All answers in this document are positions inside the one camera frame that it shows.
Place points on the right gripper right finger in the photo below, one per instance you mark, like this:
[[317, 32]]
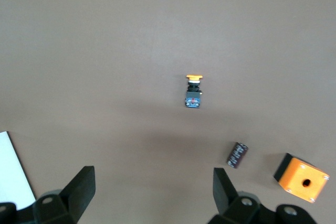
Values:
[[231, 205]]

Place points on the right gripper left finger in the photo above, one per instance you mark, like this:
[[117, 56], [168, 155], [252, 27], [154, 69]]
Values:
[[71, 195]]

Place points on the orange mushroom push button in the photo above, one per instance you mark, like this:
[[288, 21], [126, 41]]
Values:
[[193, 95]]

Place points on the white drawer cabinet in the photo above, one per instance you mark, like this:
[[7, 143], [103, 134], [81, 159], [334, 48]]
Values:
[[11, 171]]

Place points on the black cylindrical capacitor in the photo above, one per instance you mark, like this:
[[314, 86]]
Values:
[[237, 155]]

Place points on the orange black button enclosure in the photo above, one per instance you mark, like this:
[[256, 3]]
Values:
[[302, 179]]

